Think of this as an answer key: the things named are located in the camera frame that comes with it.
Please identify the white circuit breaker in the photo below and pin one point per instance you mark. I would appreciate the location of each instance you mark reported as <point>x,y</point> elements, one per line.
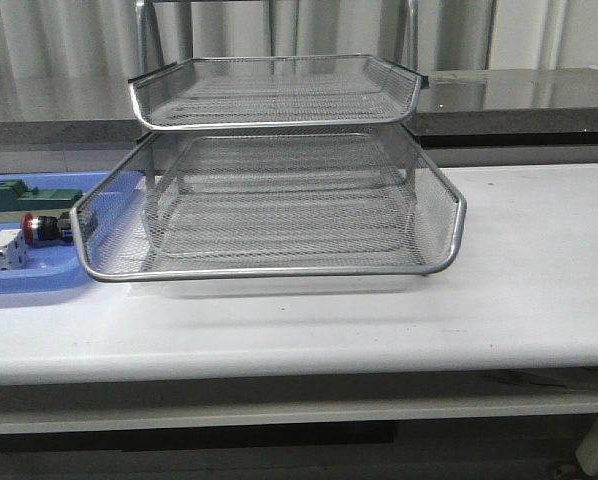
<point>13,250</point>

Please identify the mesh tray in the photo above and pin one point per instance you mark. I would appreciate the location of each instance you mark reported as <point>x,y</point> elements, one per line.
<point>270,203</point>
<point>268,92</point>

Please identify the white pleated curtain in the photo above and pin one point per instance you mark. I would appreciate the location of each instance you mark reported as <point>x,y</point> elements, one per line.
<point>77,39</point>

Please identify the green terminal block module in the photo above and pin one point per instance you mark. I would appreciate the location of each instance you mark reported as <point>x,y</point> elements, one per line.
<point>17,198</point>

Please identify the red emergency stop button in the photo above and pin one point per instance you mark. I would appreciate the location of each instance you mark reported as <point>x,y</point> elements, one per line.
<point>43,230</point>

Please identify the grey stone counter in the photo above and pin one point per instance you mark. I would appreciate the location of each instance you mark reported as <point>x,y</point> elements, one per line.
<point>464,118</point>

